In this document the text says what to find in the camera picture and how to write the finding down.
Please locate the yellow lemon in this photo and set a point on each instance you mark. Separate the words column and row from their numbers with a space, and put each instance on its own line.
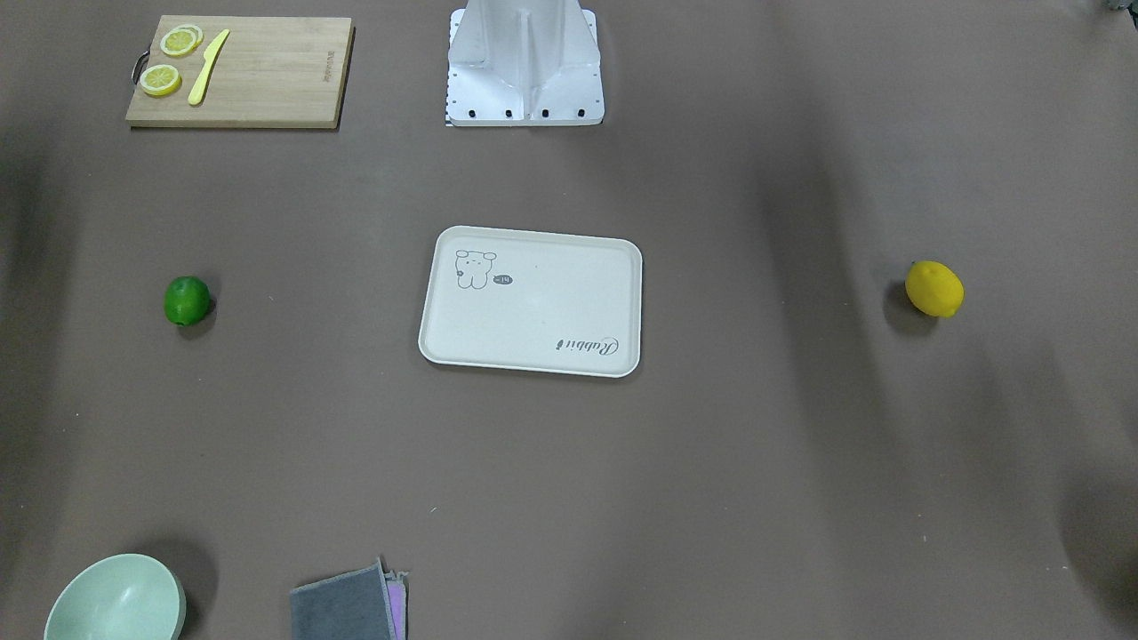
column 934, row 289

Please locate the green lime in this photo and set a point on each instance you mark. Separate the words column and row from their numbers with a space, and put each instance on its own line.
column 187, row 300

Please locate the cream rabbit print tray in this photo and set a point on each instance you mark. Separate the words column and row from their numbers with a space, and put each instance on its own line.
column 527, row 300

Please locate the purple folded cloth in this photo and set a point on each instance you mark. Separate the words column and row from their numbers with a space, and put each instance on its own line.
column 398, row 596

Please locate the grey folded cloth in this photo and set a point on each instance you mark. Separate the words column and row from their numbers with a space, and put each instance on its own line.
column 353, row 605

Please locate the bamboo cutting board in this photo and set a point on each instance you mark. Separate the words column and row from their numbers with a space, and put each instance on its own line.
column 272, row 73

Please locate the yellow plastic knife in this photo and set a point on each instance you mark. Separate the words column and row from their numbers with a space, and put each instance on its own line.
column 200, row 87

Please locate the lemon slice lower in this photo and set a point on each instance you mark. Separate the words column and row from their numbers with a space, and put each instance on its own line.
column 160, row 80

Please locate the lemon slice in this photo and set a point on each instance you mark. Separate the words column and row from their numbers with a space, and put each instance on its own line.
column 181, row 40
column 160, row 80

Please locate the lemon slice upper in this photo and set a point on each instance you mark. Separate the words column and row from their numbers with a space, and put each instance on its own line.
column 181, row 40

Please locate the pale green bowl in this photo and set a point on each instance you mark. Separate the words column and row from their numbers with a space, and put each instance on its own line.
column 127, row 596

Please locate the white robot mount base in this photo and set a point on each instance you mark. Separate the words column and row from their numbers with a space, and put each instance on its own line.
column 523, row 64

